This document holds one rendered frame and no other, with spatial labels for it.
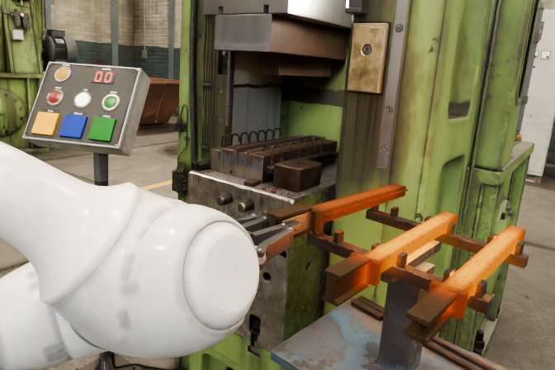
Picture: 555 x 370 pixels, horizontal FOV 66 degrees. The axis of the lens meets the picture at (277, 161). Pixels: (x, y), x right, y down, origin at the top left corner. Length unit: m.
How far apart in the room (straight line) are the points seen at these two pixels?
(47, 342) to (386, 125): 0.91
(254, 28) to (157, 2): 9.34
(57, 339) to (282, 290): 0.80
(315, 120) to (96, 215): 1.37
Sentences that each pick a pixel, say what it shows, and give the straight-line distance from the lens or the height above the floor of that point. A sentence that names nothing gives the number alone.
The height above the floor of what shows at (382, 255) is 0.96.
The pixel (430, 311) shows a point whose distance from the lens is 0.57.
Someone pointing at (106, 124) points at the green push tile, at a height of 1.02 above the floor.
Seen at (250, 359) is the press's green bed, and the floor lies 0.41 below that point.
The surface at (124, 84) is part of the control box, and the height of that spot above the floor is 1.15.
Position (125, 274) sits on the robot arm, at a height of 1.10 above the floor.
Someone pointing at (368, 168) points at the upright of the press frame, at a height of 0.99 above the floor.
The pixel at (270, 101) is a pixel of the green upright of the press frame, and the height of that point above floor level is 1.11.
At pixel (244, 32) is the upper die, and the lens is 1.21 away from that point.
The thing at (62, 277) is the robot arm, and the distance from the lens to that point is 0.32.
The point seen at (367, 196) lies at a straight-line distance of 0.86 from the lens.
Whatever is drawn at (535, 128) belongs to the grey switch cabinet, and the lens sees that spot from 6.23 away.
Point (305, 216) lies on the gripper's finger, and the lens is 0.70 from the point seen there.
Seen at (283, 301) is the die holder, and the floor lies 0.63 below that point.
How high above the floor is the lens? 1.24
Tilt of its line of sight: 13 degrees down
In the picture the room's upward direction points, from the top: 4 degrees clockwise
